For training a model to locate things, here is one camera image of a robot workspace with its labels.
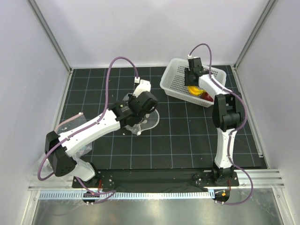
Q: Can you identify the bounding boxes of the clear polka dot zip bag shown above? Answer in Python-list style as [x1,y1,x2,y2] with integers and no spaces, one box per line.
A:
[121,93,159,135]

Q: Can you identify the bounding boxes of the yellow banana bunch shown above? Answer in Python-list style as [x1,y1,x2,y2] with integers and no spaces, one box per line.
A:
[187,86,206,96]

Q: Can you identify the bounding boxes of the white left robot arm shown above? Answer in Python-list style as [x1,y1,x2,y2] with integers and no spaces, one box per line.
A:
[43,91,159,188]

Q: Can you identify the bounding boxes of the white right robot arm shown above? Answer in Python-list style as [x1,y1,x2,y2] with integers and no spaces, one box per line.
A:
[185,55,245,186]

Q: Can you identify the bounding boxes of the pile of spare zip bags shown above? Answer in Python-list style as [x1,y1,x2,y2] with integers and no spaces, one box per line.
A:
[41,112,92,173]

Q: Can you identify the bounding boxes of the white perforated plastic basket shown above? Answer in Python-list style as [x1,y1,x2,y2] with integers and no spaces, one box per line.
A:
[160,56,226,107]

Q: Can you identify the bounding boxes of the red apple near front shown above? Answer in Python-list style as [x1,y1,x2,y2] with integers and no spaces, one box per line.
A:
[200,92,214,102]

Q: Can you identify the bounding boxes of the black grid cutting mat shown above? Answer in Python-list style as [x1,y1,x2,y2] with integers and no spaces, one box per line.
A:
[57,65,268,170]

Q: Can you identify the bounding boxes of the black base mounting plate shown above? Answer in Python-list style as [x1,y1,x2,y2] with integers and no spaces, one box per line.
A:
[87,168,239,193]

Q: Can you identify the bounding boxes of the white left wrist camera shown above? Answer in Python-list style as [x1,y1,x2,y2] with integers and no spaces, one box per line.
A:
[133,78,151,97]

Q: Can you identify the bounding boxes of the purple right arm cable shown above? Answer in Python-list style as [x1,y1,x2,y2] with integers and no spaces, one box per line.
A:
[188,43,254,206]

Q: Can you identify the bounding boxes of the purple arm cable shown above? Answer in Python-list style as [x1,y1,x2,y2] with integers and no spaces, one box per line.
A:
[188,43,254,206]
[37,56,141,205]

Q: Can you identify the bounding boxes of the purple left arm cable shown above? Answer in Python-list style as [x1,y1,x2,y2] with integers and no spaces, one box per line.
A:
[37,56,141,205]

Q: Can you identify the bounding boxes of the white slotted cable duct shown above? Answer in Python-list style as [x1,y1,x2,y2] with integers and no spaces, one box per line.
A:
[38,190,215,200]

